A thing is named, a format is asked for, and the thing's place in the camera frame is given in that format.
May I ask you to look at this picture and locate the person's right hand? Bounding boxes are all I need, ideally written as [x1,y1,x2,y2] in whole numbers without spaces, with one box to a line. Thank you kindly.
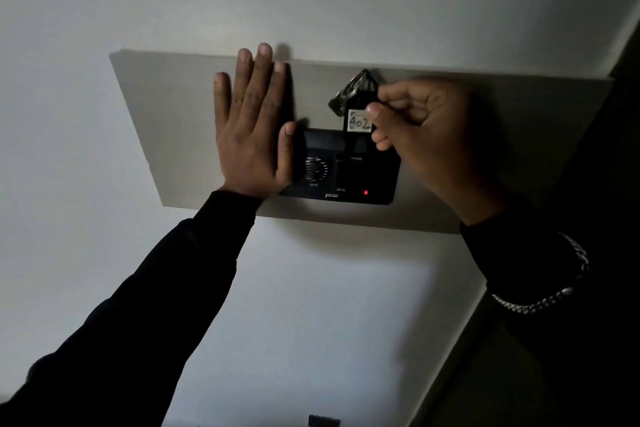
[366,79,507,226]

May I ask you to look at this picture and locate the person's left hand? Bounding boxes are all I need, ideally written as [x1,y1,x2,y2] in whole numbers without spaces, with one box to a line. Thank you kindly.
[213,43,297,200]

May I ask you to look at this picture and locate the black key tag white label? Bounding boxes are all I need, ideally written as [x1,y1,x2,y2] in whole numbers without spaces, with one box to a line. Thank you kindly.
[346,69,379,162]

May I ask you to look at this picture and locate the person's right forearm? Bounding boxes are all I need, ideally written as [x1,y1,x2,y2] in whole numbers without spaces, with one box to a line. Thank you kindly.
[459,191,640,427]

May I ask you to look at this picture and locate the person's left forearm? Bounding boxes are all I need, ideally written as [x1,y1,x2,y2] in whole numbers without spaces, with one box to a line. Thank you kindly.
[0,190,264,427]

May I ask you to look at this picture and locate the silver keys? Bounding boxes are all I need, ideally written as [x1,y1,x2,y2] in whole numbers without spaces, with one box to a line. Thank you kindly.
[328,74,362,117]

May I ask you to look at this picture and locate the grey wall mounting board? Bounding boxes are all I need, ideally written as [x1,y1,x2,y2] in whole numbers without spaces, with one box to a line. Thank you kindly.
[109,49,615,235]

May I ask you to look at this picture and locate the black key card switch panel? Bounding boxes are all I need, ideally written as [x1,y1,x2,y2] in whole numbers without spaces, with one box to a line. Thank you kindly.
[278,127,402,205]

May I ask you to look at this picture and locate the silver chain bracelet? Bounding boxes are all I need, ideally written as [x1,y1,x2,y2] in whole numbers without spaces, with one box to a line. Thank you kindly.
[491,233,591,315]

